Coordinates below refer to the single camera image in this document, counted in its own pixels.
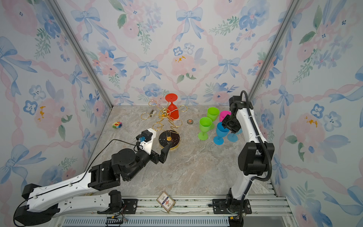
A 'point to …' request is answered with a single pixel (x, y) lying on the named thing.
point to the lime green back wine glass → (205, 124)
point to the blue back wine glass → (221, 132)
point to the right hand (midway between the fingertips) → (227, 127)
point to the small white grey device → (152, 112)
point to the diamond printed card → (166, 201)
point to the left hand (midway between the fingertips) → (162, 137)
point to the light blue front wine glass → (233, 137)
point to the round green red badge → (190, 121)
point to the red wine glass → (173, 111)
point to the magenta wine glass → (223, 114)
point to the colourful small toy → (117, 125)
